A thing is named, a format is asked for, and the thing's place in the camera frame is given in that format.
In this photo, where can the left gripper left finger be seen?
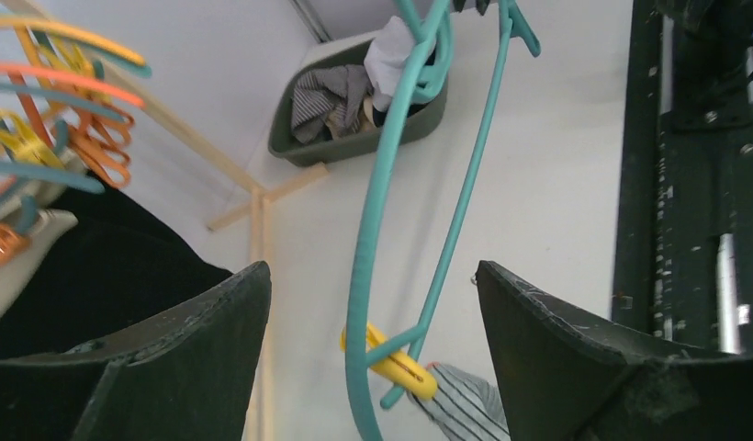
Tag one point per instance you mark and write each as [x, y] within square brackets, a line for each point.
[185, 373]

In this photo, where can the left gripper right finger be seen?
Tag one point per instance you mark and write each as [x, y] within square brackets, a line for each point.
[567, 374]

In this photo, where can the grey striped underwear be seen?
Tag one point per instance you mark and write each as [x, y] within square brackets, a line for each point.
[465, 406]

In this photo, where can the teal hanger front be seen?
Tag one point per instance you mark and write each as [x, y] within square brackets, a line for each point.
[422, 78]

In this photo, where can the teal hanger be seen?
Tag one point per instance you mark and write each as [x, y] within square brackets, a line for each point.
[32, 159]
[62, 44]
[422, 78]

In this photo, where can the white underwear black trim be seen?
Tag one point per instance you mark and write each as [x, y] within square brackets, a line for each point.
[385, 61]

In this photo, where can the black hanging underwear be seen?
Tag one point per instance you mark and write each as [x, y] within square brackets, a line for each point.
[117, 266]

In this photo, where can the orange hanger on rack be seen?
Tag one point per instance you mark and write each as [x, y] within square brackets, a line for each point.
[28, 234]

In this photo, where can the teal hanger back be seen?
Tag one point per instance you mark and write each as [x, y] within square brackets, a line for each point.
[62, 44]

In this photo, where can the yellow hanger on rack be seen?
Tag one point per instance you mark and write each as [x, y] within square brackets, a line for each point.
[42, 61]

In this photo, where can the wooden clothes rack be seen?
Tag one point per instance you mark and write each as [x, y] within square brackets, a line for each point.
[217, 67]

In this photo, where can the brown garment in basket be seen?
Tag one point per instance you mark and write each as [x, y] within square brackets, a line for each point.
[365, 121]

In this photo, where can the striped grey garment in basket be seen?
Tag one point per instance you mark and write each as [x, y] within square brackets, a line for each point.
[318, 92]

